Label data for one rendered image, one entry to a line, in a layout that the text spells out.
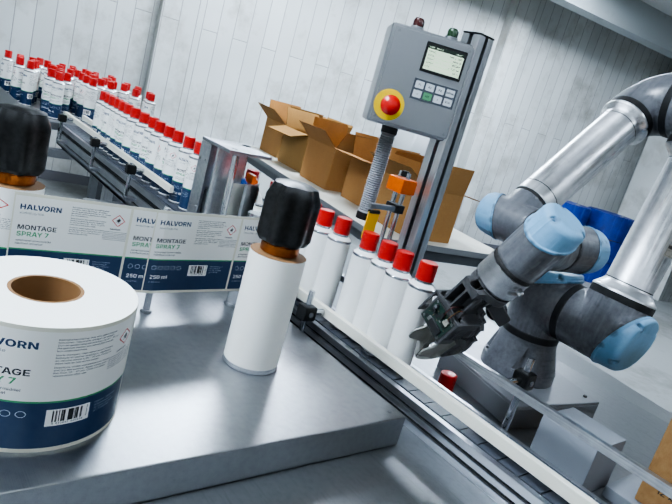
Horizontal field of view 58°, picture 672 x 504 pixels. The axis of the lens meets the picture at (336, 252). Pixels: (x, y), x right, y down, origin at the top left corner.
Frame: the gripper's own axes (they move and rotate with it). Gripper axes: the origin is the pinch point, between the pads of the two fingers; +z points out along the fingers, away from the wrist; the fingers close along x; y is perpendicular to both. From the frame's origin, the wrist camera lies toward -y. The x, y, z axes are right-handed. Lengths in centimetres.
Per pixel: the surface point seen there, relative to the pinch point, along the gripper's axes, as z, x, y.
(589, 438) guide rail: -17.1, 25.0, -2.7
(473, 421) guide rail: -6.0, 15.7, 4.8
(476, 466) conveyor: -3.4, 21.5, 5.9
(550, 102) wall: 101, -370, -574
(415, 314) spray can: -3.5, -5.6, 1.5
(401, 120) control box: -18.9, -40.8, -3.8
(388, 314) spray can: 1.1, -8.8, 2.6
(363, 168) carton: 87, -160, -141
